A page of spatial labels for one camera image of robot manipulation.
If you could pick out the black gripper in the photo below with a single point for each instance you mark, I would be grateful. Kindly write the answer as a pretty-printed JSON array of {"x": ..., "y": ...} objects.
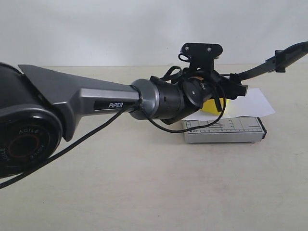
[{"x": 199, "y": 87}]

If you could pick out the white paper sheet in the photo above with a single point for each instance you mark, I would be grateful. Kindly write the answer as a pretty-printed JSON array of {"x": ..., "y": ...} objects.
[{"x": 254, "y": 104}]

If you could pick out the yellow cube block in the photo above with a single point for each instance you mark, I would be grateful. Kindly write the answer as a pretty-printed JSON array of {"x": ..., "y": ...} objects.
[{"x": 210, "y": 106}]

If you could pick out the black cutter blade arm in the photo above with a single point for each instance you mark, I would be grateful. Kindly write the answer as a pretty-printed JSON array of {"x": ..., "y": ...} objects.
[{"x": 277, "y": 63}]

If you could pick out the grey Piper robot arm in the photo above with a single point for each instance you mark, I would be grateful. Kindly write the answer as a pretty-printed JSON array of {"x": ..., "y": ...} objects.
[{"x": 40, "y": 107}]

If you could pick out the grey paper cutter base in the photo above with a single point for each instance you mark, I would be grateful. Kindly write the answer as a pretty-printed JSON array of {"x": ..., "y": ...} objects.
[{"x": 229, "y": 130}]

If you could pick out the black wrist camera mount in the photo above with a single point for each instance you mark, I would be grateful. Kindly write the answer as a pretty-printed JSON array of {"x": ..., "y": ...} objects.
[{"x": 200, "y": 56}]

